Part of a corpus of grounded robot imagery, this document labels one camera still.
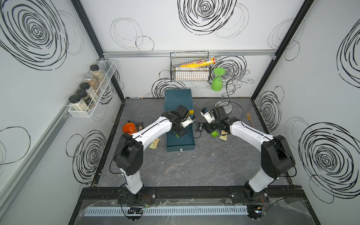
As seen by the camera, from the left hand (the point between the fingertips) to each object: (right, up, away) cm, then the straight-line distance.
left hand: (181, 129), depth 88 cm
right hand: (+16, +3, +3) cm, 17 cm away
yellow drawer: (+6, +11, -3) cm, 13 cm away
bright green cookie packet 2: (+23, -4, +8) cm, 25 cm away
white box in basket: (+7, +35, -1) cm, 35 cm away
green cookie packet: (+29, -7, +8) cm, 31 cm away
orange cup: (-36, 0, +7) cm, 37 cm away
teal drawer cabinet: (-5, +20, +3) cm, 21 cm away
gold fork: (+52, +8, +21) cm, 57 cm away
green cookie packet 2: (-18, -11, +4) cm, 21 cm away
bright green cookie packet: (-2, -3, -11) cm, 12 cm away
